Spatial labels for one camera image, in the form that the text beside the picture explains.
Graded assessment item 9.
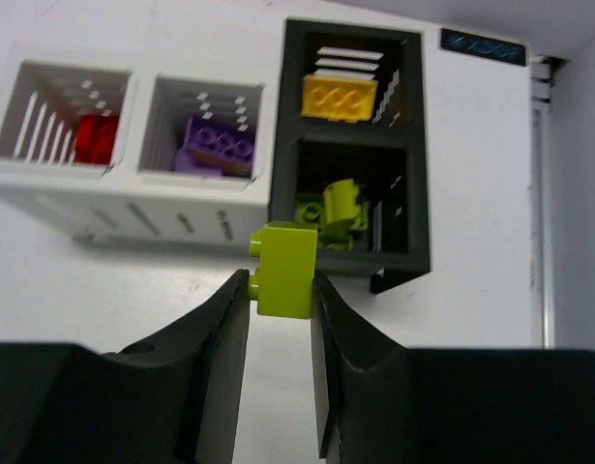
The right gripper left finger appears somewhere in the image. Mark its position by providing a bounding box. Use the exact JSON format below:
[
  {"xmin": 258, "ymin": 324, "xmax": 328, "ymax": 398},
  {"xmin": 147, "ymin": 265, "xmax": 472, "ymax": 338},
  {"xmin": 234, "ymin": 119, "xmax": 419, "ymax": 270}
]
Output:
[{"xmin": 0, "ymin": 270, "xmax": 250, "ymax": 463}]

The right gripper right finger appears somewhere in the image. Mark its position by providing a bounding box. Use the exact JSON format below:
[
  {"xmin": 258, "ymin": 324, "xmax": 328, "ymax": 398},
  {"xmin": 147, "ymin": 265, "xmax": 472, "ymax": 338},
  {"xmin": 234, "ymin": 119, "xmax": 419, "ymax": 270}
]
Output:
[{"xmin": 311, "ymin": 275, "xmax": 595, "ymax": 463}]

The green long lego brick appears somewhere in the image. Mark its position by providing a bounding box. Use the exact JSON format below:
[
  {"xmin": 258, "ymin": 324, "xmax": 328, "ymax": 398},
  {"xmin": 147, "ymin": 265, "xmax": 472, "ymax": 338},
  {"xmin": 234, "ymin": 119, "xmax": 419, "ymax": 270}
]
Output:
[{"xmin": 294, "ymin": 193, "xmax": 353, "ymax": 251}]

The small green lego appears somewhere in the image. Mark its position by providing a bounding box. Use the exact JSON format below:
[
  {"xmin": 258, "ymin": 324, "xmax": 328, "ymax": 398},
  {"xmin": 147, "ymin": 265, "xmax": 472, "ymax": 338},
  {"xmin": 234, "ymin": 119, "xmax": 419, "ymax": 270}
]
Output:
[{"xmin": 248, "ymin": 221, "xmax": 317, "ymax": 320}]

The purple lego brick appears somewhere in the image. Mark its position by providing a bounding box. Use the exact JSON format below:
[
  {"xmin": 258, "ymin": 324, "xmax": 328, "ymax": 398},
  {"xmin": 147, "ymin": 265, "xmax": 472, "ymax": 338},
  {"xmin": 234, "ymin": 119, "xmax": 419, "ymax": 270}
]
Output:
[{"xmin": 173, "ymin": 116, "xmax": 255, "ymax": 178}]

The red lego brick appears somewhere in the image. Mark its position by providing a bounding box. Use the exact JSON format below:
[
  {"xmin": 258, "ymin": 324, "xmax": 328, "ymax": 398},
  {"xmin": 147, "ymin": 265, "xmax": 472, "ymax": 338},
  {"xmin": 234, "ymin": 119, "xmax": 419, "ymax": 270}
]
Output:
[{"xmin": 74, "ymin": 115, "xmax": 119, "ymax": 166}]

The orange yellow lego brick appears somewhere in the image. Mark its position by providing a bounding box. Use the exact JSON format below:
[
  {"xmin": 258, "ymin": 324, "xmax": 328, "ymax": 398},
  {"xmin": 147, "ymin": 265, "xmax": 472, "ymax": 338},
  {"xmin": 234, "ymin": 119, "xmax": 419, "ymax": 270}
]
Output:
[{"xmin": 301, "ymin": 74, "xmax": 378, "ymax": 123}]

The black double bin container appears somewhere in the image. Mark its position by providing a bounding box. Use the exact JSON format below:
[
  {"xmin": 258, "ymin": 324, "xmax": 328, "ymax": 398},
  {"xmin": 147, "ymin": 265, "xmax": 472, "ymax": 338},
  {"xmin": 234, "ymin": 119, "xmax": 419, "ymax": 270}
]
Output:
[{"xmin": 269, "ymin": 18, "xmax": 431, "ymax": 294}]

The white double bin container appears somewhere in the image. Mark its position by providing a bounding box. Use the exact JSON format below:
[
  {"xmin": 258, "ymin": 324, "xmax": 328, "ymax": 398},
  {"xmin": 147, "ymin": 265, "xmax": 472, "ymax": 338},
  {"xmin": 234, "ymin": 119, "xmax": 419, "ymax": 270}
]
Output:
[{"xmin": 0, "ymin": 46, "xmax": 278, "ymax": 247}]

